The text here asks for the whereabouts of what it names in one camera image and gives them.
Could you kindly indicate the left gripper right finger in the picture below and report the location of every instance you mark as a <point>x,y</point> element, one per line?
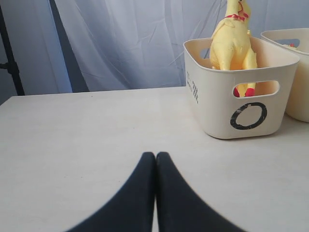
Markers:
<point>179,208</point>

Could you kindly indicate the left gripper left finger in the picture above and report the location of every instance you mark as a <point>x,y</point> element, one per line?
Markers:
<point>131,209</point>

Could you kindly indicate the yellow rubber chicken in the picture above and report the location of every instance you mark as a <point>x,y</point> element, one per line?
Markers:
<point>230,42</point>
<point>245,12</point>

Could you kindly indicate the cream bin marked O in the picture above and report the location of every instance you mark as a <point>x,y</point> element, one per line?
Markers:
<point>241,103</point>

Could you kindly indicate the grey backdrop curtain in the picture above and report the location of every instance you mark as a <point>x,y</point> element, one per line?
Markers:
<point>65,46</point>

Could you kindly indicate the black light stand pole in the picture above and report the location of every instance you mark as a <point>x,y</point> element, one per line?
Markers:
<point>11,65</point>

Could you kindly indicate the cream bin marked X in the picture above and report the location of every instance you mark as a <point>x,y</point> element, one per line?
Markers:
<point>298,102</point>

